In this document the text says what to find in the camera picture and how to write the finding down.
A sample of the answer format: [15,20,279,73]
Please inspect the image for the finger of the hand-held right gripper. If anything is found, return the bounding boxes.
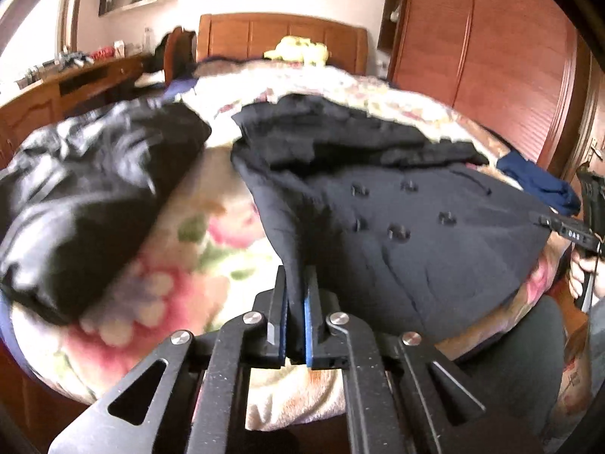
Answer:
[576,163,605,233]
[539,214,568,236]

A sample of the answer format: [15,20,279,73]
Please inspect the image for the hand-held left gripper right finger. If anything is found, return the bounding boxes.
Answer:
[302,265,545,454]

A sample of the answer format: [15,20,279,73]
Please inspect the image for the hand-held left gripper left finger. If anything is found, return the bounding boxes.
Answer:
[47,265,290,454]

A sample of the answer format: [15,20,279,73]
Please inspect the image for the dark navy trench coat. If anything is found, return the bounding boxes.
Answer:
[231,95,554,355]

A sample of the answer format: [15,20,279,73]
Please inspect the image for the black wrinkled jacket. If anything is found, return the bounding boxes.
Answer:
[0,99,213,325]

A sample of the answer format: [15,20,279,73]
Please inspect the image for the person's right hand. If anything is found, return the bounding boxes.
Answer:
[569,246,605,300]

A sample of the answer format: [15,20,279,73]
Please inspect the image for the navy blue cloth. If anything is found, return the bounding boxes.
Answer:
[496,151,582,218]

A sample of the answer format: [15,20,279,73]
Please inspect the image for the floral blanket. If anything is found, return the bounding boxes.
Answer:
[9,61,572,431]

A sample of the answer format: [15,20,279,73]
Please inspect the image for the person's dark trouser leg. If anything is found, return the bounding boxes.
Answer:
[449,295,568,419]

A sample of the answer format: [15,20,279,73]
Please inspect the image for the wooden slatted wardrobe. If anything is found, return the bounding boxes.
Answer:
[378,0,591,185]

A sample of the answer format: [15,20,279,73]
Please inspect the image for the navy bed sheet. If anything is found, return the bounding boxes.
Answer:
[163,76,197,103]

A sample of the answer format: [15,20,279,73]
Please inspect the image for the yellow plush toy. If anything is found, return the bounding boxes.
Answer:
[264,35,329,67]

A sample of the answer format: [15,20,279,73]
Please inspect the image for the wooden bed headboard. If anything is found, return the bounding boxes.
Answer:
[196,13,369,76]

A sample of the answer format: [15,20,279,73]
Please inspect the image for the wooden chair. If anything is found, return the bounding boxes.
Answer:
[163,26,197,86]

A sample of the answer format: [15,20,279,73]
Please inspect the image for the wooden desk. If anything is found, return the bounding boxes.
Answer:
[0,52,152,171]

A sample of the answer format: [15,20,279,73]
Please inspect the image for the wood framed window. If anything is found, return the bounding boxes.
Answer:
[0,0,88,58]

